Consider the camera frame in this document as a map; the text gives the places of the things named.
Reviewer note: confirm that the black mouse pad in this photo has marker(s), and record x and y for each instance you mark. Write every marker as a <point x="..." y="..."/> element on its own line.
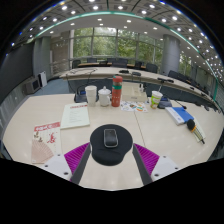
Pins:
<point x="111" y="156"/>

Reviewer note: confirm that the long curved conference table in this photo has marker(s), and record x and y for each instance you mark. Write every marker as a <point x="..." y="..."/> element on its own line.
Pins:
<point x="103" y="71"/>

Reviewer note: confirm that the black conference microphone unit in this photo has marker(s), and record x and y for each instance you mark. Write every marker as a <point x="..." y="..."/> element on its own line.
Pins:
<point x="80" y="96"/>
<point x="165" y="104"/>

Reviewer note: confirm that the black computer mouse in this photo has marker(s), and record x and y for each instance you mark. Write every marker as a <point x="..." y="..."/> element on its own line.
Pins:
<point x="110" y="138"/>

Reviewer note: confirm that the red bottle with green band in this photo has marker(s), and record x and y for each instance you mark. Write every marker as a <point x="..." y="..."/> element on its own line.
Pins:
<point x="116" y="95"/>

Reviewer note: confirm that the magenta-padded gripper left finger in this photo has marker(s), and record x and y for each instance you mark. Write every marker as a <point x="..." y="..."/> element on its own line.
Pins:
<point x="75" y="159"/>

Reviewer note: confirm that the group of dark office chairs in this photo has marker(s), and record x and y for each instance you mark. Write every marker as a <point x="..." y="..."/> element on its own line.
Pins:
<point x="151" y="67"/>

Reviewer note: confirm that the group of ceiling lights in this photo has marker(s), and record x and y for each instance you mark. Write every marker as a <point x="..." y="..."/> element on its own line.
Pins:
<point x="95" y="7"/>

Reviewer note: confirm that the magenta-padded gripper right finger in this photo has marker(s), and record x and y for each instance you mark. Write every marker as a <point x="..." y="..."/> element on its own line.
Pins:
<point x="148" y="160"/>

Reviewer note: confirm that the colourful printed leaflet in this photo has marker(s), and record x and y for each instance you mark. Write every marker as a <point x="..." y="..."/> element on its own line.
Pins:
<point x="133" y="106"/>

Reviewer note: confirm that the red and white fan leaflet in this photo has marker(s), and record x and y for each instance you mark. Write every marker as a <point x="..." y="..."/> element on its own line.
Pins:
<point x="46" y="143"/>

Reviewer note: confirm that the stack of white paper cups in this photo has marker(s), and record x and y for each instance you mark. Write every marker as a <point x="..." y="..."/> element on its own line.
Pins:
<point x="91" y="96"/>

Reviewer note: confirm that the blue and white book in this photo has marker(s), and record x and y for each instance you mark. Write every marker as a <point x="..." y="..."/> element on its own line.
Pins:
<point x="180" y="115"/>

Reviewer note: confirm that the printed paper drink cup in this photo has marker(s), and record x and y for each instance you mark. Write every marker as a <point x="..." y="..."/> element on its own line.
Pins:
<point x="155" y="100"/>

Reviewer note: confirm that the white cardboard box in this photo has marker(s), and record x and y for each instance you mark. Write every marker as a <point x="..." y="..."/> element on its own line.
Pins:
<point x="133" y="95"/>

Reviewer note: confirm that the white lidded mug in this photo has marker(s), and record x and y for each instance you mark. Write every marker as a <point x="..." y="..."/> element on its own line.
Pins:
<point x="104" y="97"/>

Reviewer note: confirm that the black handheld microphone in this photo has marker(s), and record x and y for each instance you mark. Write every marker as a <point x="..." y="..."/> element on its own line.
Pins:
<point x="191" y="125"/>

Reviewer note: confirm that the white printed document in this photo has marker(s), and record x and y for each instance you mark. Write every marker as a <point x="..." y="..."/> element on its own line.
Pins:
<point x="75" y="116"/>

